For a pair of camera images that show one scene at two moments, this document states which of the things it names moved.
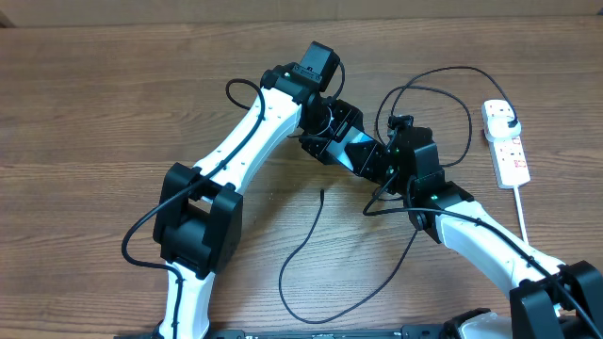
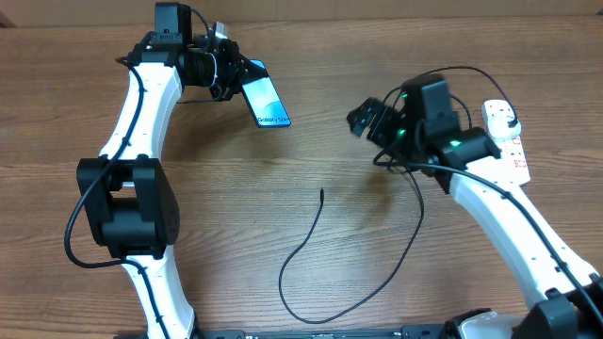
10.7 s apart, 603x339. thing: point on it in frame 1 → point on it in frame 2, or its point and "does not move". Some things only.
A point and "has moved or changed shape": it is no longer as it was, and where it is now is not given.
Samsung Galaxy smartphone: (338, 151) has moved or changed shape
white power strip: (508, 153) does not move
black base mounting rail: (417, 331) does not move
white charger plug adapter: (497, 127) does not move
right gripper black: (365, 167) → (386, 120)
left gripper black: (348, 115) → (237, 73)
